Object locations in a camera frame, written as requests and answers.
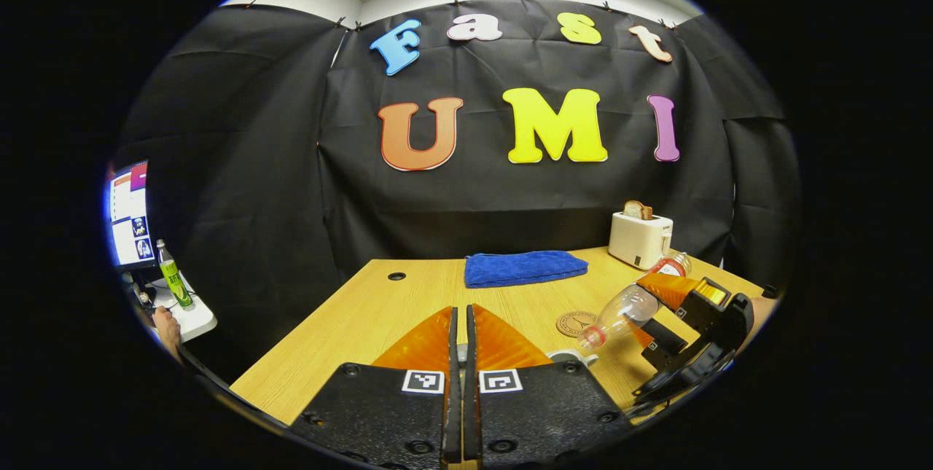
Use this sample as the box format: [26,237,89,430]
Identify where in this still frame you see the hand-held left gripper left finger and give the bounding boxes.
[290,306,462,470]

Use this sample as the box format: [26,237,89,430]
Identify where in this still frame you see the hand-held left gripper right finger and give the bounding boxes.
[465,303,633,470]

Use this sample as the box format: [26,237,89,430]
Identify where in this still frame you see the clear plastic water bottle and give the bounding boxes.
[576,251,692,354]

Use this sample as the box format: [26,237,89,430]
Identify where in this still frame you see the white teacup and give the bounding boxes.
[547,350,600,369]

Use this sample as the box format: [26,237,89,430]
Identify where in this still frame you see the round brown coaster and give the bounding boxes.
[555,310,598,339]

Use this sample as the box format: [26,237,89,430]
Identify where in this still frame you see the green drink bottle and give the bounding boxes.
[157,239,195,310]

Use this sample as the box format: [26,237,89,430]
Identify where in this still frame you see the white toaster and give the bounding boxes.
[608,211,674,271]

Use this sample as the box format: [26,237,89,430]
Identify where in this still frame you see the blue folded towel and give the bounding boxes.
[464,250,590,289]

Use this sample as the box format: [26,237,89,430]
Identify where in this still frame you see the white side table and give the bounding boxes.
[142,273,218,343]

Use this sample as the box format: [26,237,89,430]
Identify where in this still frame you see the black backdrop cloth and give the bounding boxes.
[117,0,803,383]

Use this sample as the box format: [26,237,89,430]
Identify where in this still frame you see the computer monitor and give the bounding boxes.
[108,159,155,269]

